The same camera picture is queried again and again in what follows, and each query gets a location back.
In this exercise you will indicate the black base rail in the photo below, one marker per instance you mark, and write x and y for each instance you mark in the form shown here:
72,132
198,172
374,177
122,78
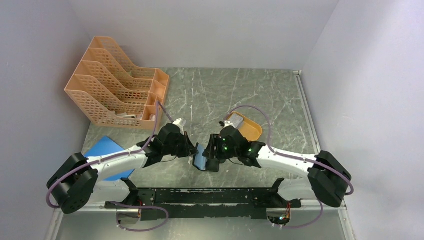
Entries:
150,197

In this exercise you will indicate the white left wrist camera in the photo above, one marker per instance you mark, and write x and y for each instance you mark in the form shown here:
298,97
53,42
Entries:
181,122

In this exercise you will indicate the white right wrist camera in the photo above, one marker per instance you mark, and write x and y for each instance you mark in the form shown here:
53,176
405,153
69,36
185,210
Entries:
225,124

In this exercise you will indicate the orange mesh file organizer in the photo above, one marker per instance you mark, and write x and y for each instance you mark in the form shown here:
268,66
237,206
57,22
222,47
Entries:
114,92

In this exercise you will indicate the black leather card holder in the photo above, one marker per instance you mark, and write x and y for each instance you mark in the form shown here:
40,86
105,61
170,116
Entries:
203,164

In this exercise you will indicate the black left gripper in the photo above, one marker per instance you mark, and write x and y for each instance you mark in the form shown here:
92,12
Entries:
189,149

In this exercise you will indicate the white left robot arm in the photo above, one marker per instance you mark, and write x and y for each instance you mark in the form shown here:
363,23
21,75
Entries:
83,180

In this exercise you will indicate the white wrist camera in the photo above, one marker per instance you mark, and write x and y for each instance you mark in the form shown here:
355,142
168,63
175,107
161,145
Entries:
181,122
225,124

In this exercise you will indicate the blue folder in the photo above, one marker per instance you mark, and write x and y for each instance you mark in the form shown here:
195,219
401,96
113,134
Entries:
106,146

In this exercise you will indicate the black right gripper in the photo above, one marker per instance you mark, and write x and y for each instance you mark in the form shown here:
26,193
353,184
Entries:
215,140

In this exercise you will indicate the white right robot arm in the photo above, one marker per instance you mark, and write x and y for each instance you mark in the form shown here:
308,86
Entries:
320,176

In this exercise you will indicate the orange oval tray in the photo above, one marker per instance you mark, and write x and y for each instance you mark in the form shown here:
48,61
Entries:
249,129

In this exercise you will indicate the credit card in tray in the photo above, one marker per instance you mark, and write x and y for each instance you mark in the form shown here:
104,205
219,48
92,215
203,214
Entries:
236,120

